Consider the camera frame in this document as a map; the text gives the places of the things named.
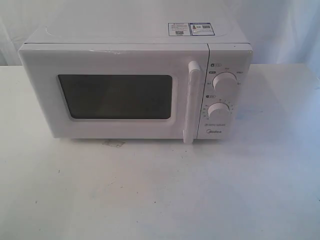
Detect lower white timer knob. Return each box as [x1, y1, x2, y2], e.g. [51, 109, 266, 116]
[207, 102, 230, 119]

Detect white microwave oven body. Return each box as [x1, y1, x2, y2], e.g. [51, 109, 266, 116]
[21, 0, 253, 140]

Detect upper white control knob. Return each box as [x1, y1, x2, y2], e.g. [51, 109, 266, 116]
[212, 72, 238, 95]

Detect white microwave door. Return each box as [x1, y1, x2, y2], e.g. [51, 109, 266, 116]
[19, 43, 209, 144]

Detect blue white warning sticker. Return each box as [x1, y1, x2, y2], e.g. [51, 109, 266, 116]
[167, 22, 215, 37]

